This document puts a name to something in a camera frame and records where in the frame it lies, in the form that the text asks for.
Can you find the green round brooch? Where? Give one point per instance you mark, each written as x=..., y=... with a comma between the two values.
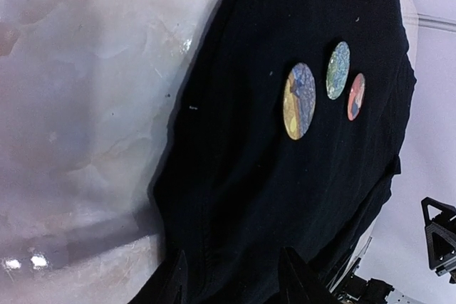
x=337, y=70

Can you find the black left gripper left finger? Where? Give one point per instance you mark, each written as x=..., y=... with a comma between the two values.
x=168, y=284

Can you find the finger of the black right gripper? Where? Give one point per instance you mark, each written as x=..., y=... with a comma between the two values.
x=440, y=236

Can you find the red round brooch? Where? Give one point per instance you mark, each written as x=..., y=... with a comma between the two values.
x=356, y=96

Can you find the yellow blue round brooch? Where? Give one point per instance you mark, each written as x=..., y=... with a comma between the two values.
x=299, y=101

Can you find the black garment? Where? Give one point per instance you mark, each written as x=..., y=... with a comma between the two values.
x=236, y=189

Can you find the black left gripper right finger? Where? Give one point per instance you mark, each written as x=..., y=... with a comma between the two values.
x=298, y=283

